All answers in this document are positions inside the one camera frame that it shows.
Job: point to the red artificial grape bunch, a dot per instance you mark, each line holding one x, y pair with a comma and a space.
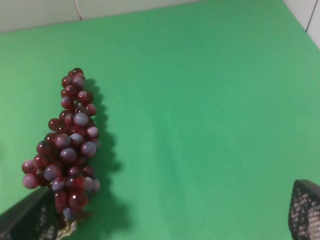
62, 159

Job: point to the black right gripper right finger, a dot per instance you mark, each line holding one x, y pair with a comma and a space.
304, 211

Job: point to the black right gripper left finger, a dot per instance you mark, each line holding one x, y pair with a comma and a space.
32, 218

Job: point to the green tablecloth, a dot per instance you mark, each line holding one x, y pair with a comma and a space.
208, 112

